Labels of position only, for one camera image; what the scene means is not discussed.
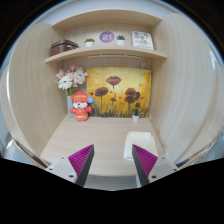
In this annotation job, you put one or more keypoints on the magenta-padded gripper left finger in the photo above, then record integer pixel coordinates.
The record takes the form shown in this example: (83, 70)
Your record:
(61, 166)

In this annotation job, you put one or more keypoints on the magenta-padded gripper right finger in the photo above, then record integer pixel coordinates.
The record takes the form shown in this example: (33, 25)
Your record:
(163, 166)

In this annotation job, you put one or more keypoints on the white towel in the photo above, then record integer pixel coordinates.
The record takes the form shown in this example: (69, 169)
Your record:
(138, 140)

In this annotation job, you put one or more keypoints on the small potted plant white pot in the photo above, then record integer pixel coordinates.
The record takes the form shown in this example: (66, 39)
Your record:
(135, 117)

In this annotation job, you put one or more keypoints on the red plush bear toy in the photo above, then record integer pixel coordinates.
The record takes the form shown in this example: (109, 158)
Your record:
(81, 111)

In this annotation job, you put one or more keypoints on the light blue vase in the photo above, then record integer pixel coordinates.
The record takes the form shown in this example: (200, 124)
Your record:
(70, 106)

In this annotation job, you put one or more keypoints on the pink and white flower bouquet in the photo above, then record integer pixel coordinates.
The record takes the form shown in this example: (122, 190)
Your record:
(70, 78)

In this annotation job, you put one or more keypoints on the yellow poppy flower painting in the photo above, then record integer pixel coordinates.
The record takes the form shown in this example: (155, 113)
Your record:
(116, 90)

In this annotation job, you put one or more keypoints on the white light bar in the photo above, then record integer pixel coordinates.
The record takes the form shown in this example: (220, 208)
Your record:
(113, 56)

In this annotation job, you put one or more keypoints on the wooden shelf with decorations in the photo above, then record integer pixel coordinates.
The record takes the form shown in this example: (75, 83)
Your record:
(106, 50)

